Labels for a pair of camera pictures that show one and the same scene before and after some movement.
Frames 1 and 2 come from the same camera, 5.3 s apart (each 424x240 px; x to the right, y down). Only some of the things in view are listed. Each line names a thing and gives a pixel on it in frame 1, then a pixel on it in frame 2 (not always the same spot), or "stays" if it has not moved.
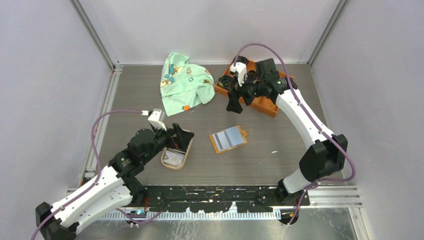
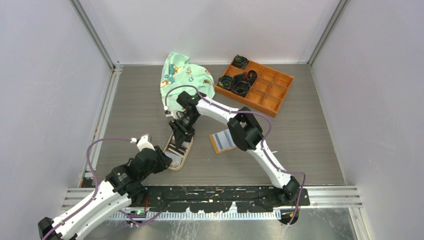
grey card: x=224 y=140 stays
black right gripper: x=233 y=105 → x=182 y=134
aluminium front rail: x=326 y=195 stays
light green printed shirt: x=184 y=85 stays
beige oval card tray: x=174 y=158 stays
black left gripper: x=183 y=137 → x=164 y=161
